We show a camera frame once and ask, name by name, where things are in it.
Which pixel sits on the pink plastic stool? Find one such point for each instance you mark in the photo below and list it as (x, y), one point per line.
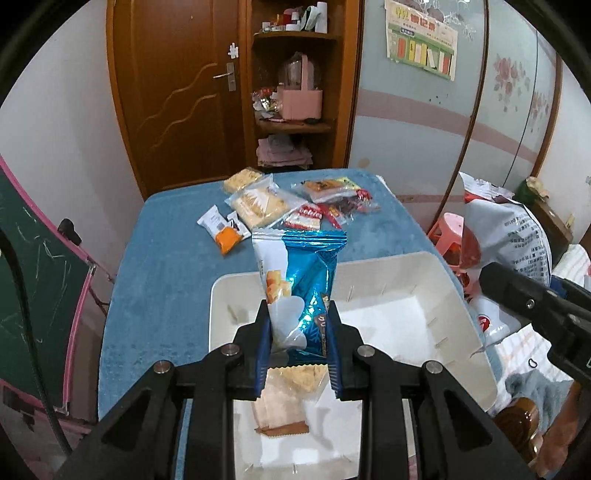
(450, 230)

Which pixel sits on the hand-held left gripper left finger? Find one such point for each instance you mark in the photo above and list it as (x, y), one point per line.
(263, 357)

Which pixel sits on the rice crisp bar packet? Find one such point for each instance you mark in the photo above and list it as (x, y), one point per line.
(240, 180)

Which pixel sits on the large white printed bag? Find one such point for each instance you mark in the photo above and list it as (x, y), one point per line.
(512, 235)

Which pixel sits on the clear packet of fried snacks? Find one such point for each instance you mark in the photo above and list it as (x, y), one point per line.
(318, 188)

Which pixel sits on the red yellow label snack packet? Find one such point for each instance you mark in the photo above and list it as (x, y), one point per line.
(333, 216)

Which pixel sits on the dark red snack packet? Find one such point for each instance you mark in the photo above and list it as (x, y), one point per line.
(358, 203)

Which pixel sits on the pink basket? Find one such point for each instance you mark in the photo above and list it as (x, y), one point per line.
(300, 99)

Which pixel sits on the foil wrappers on shelf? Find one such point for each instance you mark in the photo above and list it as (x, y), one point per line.
(265, 104)

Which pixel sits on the white plastic bin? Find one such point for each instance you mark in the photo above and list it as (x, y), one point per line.
(397, 295)

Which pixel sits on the green chalkboard with pink frame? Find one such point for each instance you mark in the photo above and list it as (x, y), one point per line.
(37, 295)

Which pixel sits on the blue towel cloth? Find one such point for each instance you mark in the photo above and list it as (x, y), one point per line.
(171, 277)

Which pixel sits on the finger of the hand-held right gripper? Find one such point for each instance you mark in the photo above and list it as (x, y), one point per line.
(512, 288)

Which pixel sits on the floral sliding wardrobe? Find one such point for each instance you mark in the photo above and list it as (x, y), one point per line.
(461, 138)

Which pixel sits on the folded pink cloths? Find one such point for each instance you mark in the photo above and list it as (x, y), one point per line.
(284, 152)

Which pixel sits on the grey cloth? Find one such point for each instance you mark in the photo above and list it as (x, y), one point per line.
(535, 397)

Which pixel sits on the white door hook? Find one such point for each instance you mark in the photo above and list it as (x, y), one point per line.
(234, 50)

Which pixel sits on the green bag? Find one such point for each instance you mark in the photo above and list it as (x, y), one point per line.
(533, 190)

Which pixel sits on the white bottles and jars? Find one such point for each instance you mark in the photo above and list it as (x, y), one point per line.
(295, 18)

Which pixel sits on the wooden cabinet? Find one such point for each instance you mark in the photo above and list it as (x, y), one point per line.
(554, 221)

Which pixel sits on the blue white snack packet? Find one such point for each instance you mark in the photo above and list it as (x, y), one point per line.
(300, 277)

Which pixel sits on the orange snack packet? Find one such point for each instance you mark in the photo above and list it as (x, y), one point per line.
(228, 238)

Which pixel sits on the wooden corner shelf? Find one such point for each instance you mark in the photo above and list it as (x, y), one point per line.
(344, 92)

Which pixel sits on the red white snack packet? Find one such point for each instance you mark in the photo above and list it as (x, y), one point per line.
(304, 218)

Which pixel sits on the checkered blanket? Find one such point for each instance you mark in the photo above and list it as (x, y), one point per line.
(521, 350)

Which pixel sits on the black chalkboard clip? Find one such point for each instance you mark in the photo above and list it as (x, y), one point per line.
(69, 229)

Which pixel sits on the clear bread packet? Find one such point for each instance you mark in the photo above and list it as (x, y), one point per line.
(261, 203)

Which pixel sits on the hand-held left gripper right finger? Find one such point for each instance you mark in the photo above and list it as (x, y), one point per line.
(333, 367)

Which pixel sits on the wall poster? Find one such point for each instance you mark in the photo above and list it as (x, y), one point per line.
(422, 46)

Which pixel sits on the clear packet of pale cake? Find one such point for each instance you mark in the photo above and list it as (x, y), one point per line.
(286, 397)

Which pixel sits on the brown wooden door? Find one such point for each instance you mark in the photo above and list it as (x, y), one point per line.
(175, 92)

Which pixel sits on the small white black packet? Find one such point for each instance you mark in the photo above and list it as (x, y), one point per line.
(211, 220)

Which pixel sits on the green snack packet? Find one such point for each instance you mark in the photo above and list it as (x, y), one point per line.
(349, 182)

